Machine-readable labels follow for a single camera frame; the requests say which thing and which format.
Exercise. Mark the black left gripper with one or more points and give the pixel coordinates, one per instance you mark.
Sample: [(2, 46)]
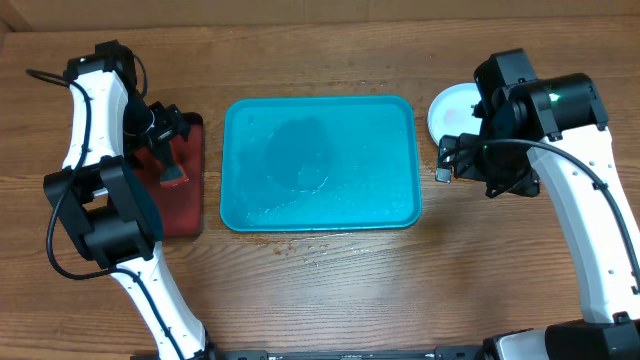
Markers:
[(170, 121)]

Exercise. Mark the light blue plate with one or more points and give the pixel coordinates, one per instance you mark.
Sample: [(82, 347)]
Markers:
[(451, 112)]

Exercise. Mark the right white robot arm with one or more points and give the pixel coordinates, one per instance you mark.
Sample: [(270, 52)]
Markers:
[(552, 135)]

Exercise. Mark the dark red tray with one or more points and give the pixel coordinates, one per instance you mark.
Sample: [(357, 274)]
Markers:
[(180, 204)]

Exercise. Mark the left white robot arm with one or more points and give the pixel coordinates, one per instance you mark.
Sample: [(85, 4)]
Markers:
[(132, 177)]

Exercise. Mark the red green sponge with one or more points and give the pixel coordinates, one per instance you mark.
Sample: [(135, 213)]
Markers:
[(173, 175)]

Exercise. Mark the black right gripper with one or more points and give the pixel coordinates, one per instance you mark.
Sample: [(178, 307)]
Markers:
[(463, 153)]

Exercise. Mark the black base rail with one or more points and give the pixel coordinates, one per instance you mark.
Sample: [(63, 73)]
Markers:
[(439, 353)]

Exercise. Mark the teal plastic tray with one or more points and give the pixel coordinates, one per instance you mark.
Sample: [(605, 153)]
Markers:
[(320, 164)]

